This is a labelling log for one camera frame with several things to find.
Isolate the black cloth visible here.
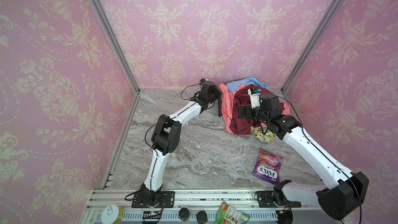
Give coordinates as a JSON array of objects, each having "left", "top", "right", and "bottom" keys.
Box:
[{"left": 217, "top": 95, "right": 223, "bottom": 117}]

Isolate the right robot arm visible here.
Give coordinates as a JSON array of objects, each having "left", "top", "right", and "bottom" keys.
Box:
[{"left": 238, "top": 87, "right": 369, "bottom": 221}]

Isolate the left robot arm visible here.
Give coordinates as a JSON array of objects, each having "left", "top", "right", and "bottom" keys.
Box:
[{"left": 139, "top": 79, "right": 222, "bottom": 207}]

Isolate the pink printed cloth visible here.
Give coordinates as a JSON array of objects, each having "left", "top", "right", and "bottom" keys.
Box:
[{"left": 218, "top": 82, "right": 291, "bottom": 134}]

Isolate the light blue cloth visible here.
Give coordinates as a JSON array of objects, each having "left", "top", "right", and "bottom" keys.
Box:
[{"left": 226, "top": 77, "right": 269, "bottom": 93}]

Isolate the green yellow floral cloth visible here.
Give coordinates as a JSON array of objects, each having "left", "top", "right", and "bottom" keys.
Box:
[{"left": 251, "top": 128, "right": 276, "bottom": 144}]

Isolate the maroon cloth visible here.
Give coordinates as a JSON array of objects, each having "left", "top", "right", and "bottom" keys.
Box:
[{"left": 230, "top": 84, "right": 270, "bottom": 135}]

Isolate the purple Fox's candy bag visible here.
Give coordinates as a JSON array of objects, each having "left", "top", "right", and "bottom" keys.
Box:
[{"left": 252, "top": 148, "right": 284, "bottom": 185}]

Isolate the green snack packet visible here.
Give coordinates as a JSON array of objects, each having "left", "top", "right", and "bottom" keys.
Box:
[{"left": 214, "top": 201, "right": 251, "bottom": 224}]

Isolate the black round cap left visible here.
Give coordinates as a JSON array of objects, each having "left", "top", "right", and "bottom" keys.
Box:
[{"left": 178, "top": 207, "right": 191, "bottom": 223}]

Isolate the black round cap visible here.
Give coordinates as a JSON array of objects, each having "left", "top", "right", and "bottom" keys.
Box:
[
  {"left": 178, "top": 207, "right": 191, "bottom": 223},
  {"left": 196, "top": 211, "right": 208, "bottom": 224}
]

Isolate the black round cap right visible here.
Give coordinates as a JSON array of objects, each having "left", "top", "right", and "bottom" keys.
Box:
[{"left": 196, "top": 211, "right": 208, "bottom": 224}]

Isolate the white lidded jar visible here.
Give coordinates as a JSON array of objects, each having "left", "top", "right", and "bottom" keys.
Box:
[{"left": 100, "top": 204, "right": 124, "bottom": 224}]

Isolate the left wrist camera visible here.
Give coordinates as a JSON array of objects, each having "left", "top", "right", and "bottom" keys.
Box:
[{"left": 199, "top": 78, "right": 208, "bottom": 88}]

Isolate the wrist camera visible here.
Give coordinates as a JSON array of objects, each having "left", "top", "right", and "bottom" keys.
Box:
[
  {"left": 248, "top": 86, "right": 261, "bottom": 109},
  {"left": 199, "top": 78, "right": 208, "bottom": 88}
]

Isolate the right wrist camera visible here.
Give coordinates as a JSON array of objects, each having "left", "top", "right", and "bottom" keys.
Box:
[{"left": 248, "top": 86, "right": 261, "bottom": 109}]

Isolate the aluminium corner post right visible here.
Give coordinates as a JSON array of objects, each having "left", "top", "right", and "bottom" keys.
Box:
[{"left": 281, "top": 0, "right": 344, "bottom": 95}]

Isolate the aluminium corner post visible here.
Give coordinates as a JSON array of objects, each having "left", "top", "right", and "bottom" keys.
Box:
[
  {"left": 281, "top": 0, "right": 344, "bottom": 95},
  {"left": 89, "top": 0, "right": 140, "bottom": 94}
]

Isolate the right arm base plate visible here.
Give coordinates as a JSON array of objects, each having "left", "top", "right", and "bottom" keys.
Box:
[{"left": 254, "top": 191, "right": 302, "bottom": 208}]

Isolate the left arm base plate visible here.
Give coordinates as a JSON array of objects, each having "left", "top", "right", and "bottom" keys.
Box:
[{"left": 131, "top": 190, "right": 175, "bottom": 208}]

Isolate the aluminium front rail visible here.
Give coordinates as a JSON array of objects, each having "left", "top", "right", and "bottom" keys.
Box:
[{"left": 81, "top": 188, "right": 338, "bottom": 224}]

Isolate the aluminium corner post left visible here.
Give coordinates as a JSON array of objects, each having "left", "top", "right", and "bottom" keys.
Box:
[{"left": 89, "top": 0, "right": 140, "bottom": 94}]

